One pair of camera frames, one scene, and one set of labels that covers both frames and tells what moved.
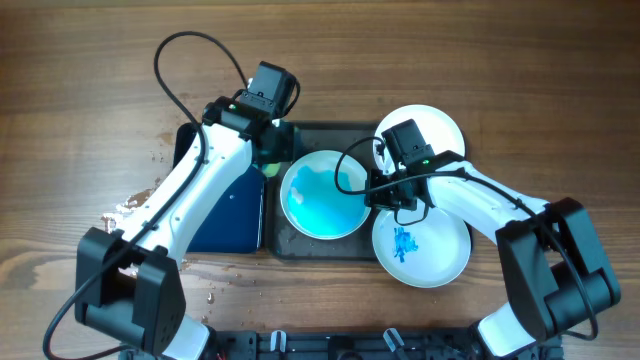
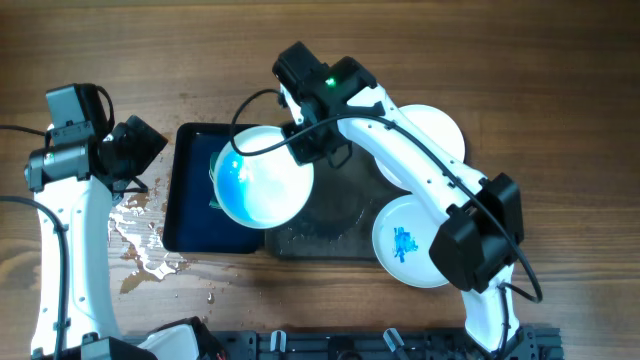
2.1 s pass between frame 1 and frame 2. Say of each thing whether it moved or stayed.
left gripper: moved
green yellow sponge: moved
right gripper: moved
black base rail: stayed
